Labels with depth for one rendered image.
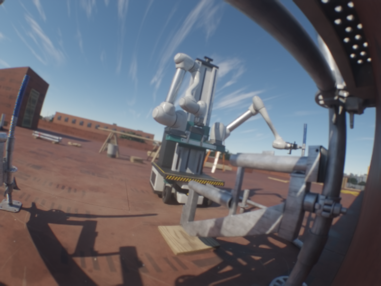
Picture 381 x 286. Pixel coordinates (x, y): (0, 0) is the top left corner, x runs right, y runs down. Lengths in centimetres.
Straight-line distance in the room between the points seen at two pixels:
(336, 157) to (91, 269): 86
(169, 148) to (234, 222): 148
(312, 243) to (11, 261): 94
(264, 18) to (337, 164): 31
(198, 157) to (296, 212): 156
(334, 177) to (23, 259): 100
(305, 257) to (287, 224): 10
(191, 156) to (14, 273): 186
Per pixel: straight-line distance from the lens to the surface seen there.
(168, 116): 147
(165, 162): 190
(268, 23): 22
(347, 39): 33
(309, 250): 41
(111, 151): 449
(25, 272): 75
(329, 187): 38
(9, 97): 970
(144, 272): 76
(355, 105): 41
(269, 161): 46
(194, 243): 99
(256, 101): 192
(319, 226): 40
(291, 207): 42
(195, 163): 187
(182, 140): 157
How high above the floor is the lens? 54
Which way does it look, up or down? 4 degrees up
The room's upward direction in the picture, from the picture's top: 11 degrees clockwise
